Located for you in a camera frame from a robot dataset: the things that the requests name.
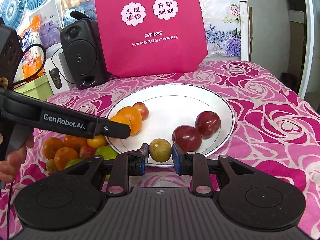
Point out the pink tote bag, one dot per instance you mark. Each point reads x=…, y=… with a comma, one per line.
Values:
x=147, y=37

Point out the yellow orange small fruit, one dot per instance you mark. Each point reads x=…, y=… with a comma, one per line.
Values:
x=97, y=142

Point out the white coffee cup box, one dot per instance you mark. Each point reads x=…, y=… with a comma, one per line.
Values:
x=59, y=76

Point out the black speaker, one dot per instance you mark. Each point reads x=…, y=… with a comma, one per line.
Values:
x=83, y=52

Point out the dark red plum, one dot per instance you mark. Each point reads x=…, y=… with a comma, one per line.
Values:
x=207, y=123
x=187, y=138

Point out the dark red plum front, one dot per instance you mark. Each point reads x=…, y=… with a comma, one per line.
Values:
x=187, y=138

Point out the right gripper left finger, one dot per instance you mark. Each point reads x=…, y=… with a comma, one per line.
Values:
x=132, y=163

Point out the black trash bin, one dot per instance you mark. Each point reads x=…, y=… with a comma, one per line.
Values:
x=289, y=80

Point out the bedding poster purple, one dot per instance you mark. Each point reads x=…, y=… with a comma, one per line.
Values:
x=50, y=23

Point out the green apple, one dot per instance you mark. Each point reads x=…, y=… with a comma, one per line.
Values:
x=73, y=162
x=107, y=152

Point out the mandarin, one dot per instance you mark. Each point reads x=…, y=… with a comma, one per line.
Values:
x=63, y=156
x=50, y=147

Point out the large orange front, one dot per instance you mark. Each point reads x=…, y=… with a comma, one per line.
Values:
x=74, y=142

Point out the person's left hand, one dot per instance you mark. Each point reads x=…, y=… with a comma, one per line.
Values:
x=11, y=166

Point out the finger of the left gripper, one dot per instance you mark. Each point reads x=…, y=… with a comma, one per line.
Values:
x=112, y=129

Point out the green apple front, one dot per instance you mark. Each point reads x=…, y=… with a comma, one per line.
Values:
x=73, y=162

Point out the dark red plum back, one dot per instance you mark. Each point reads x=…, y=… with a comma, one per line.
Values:
x=207, y=123

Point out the mandarin back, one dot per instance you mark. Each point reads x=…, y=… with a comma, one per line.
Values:
x=50, y=147

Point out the brown kiwi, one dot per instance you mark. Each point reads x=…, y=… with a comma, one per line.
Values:
x=51, y=167
x=160, y=150

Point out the red yellow apple front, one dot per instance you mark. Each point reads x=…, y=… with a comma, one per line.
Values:
x=143, y=110

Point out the small red apple back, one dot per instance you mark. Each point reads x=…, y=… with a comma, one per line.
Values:
x=86, y=152

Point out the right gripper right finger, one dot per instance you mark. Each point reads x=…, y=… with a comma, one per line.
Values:
x=195, y=165

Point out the brown kiwi front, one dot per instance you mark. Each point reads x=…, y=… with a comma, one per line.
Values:
x=160, y=150

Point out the black microphone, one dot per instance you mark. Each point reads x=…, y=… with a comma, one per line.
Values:
x=78, y=15

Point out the large orange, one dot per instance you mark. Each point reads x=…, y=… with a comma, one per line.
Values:
x=129, y=116
x=74, y=142

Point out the green apple back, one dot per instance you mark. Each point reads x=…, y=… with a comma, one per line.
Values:
x=107, y=152

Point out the orange paper cup pack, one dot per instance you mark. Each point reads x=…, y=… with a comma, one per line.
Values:
x=33, y=58

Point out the white ceramic plate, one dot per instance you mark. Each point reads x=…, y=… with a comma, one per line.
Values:
x=170, y=106

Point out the green shoe box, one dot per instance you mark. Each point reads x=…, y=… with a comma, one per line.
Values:
x=39, y=88

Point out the blue paper fan left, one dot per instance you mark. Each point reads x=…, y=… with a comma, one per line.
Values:
x=12, y=12

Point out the bedding poster blue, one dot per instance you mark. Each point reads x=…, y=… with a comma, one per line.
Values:
x=86, y=7

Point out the pink rose tablecloth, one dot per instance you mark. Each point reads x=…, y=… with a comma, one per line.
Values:
x=275, y=130

